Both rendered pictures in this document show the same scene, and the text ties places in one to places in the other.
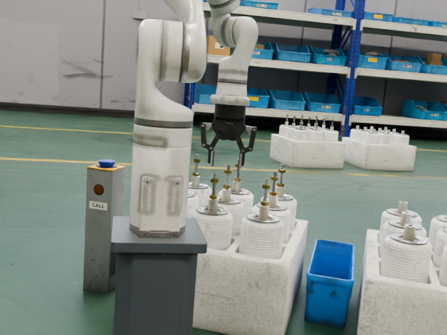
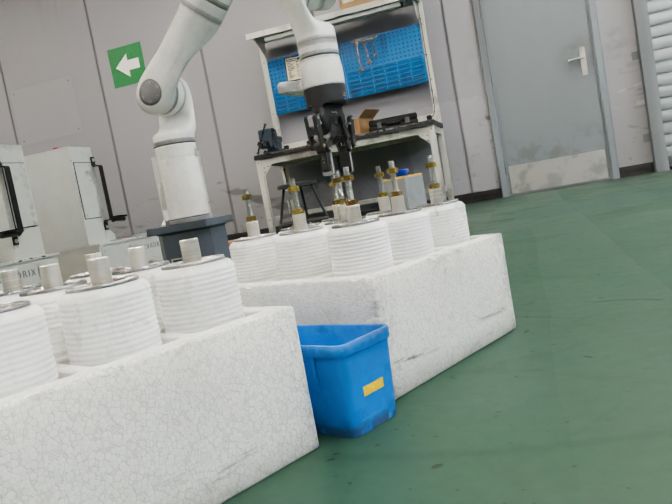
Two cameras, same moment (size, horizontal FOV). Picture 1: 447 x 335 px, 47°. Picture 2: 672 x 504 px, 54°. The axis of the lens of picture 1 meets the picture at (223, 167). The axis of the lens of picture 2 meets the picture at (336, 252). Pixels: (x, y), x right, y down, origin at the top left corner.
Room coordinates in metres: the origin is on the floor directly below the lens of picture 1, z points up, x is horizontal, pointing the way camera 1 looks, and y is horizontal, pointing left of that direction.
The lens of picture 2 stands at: (1.79, -1.08, 0.30)
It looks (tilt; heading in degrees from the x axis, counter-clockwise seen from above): 5 degrees down; 118
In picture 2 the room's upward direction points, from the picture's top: 10 degrees counter-clockwise
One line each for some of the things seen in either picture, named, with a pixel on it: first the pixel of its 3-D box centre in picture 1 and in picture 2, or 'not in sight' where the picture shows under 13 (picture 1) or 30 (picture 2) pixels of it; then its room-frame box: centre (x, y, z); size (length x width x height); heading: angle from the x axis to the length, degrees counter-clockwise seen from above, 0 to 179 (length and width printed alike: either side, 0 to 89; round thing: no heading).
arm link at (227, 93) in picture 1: (231, 91); (312, 72); (1.24, 0.00, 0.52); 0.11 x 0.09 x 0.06; 177
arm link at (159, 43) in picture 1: (165, 77); (168, 112); (0.82, 0.10, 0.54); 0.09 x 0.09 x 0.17; 9
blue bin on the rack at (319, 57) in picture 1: (324, 56); not in sight; (6.18, -1.07, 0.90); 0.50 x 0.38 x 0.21; 12
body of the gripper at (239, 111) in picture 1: (229, 120); (328, 110); (1.26, -0.01, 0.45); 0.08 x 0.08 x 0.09
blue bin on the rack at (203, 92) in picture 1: (211, 94); not in sight; (5.93, 0.20, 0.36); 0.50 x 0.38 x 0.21; 12
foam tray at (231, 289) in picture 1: (220, 262); (362, 308); (1.26, -0.01, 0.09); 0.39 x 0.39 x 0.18; 76
